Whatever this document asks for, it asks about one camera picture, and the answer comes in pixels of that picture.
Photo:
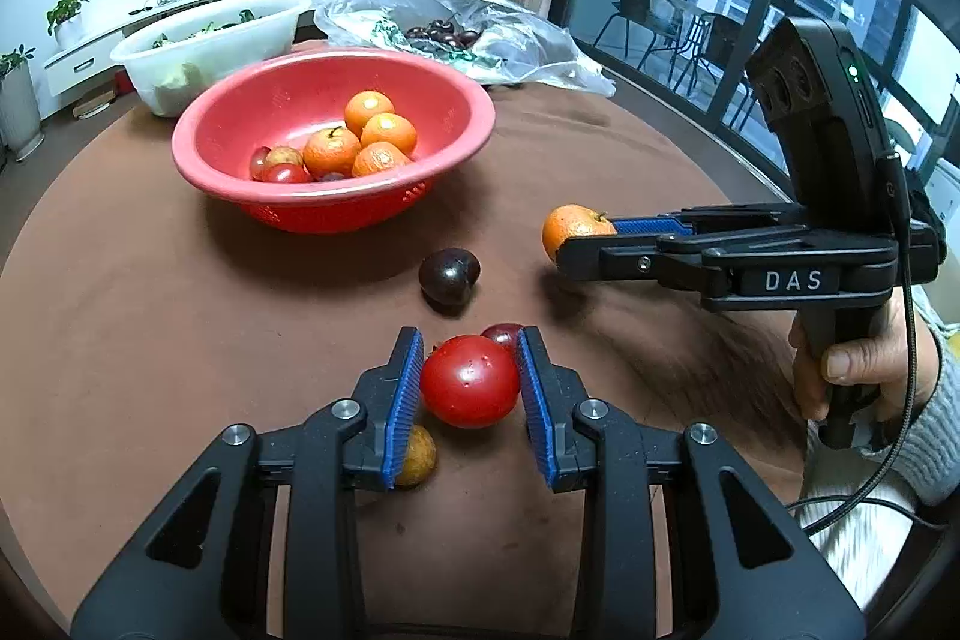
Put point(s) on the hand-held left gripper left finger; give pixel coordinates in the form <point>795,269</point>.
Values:
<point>401,407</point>

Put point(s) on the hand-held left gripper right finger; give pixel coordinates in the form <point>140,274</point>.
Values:
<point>536,411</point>

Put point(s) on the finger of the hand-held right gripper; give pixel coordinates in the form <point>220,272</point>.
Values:
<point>649,226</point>
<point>615,261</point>

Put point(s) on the orange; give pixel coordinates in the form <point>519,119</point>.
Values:
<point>379,160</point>
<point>388,132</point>
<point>369,108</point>
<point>331,151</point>
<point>574,227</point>

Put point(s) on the large red tomato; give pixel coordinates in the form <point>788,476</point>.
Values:
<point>469,381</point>

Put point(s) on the red plastic bowl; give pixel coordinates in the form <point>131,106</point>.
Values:
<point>300,85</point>

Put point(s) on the person's right forearm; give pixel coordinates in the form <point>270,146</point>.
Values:
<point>937,445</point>

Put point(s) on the person's right hand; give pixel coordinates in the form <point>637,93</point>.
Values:
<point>847,364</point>

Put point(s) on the yellow-brown round fruit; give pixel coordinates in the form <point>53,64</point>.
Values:
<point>283,156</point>
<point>418,456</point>

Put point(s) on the small dark red fruit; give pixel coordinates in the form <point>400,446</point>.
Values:
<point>501,334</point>

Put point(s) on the outdoor table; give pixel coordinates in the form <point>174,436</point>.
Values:
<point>694,10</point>

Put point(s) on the clear plastic bag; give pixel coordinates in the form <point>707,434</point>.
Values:
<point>525,48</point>

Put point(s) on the pile of dark cherries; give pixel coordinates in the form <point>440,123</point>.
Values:
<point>442,36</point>

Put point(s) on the dark red cherry tomato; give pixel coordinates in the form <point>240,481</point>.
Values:
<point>259,162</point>

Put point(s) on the white plastic basin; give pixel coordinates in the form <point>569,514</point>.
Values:
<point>247,33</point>

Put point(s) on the leafy green vegetables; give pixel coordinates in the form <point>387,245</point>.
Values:
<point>244,16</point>

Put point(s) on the white television cabinet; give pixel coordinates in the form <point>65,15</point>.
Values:
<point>82,63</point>

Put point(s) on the plant in tall white pot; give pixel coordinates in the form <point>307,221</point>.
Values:
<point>19,115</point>

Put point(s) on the small plant in white pot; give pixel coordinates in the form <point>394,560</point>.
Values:
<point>67,29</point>

